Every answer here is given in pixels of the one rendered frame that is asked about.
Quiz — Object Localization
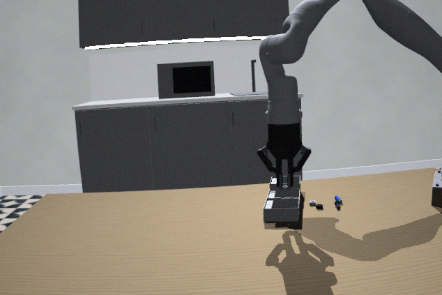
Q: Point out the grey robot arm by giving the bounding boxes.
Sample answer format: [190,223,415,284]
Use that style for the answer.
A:
[259,0,442,125]

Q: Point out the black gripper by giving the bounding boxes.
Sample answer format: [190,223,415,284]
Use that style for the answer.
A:
[257,123,311,190]

